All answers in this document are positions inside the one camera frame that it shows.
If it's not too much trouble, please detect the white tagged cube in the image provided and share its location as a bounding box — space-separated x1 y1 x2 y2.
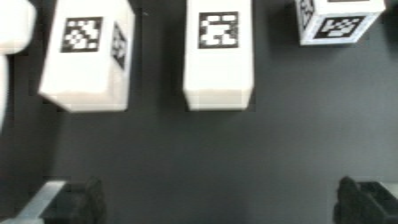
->
294 0 385 45

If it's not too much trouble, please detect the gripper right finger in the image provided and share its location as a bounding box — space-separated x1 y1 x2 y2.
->
331 177 398 224

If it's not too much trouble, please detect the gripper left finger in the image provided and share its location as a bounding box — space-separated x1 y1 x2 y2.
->
10 178 106 224

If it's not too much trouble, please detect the white chair leg block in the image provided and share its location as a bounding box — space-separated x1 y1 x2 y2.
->
182 0 253 111
38 0 134 112

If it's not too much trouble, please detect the white chair back frame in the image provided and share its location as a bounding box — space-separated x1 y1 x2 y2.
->
0 0 37 132

